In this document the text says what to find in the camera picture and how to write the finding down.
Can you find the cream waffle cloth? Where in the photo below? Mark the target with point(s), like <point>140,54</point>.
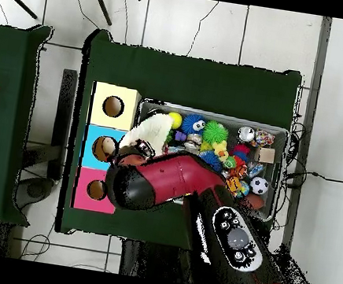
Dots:
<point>154,130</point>

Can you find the yellow plush duck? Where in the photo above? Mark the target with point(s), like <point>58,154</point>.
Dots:
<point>221,151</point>

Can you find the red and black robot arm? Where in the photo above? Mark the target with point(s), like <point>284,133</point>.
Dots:
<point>178,178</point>

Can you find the wooden three-hole box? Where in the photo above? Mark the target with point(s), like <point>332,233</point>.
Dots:
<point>124,119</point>

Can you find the clear mesh bin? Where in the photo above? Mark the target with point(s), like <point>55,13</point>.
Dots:
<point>273,195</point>

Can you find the purple foam block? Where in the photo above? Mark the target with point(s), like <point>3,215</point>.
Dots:
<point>180,136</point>

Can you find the yellow ball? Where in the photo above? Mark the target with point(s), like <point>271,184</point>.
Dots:
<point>177,120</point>

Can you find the blue spiky ball with eyes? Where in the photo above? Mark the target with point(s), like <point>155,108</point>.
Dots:
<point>191,126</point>

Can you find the green spiky ball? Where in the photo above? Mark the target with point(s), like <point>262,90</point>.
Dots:
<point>215,132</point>

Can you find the black upright panel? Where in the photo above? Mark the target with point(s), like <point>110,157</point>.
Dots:
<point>66,101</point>

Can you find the dark grey stand base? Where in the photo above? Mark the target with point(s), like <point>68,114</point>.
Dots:
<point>35,190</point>

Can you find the silver tin can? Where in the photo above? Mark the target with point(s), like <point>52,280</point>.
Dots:
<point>246,134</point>

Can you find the black and white soccer ball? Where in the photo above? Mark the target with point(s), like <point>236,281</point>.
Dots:
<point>259,185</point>

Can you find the brown toy football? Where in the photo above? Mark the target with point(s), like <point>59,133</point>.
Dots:
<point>256,201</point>

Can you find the colourful confetti ball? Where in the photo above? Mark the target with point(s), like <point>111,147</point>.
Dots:
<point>262,138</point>

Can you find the plain wooden block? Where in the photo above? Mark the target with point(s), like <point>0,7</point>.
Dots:
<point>266,155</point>

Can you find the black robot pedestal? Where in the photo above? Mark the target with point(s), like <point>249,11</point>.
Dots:
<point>147,262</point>

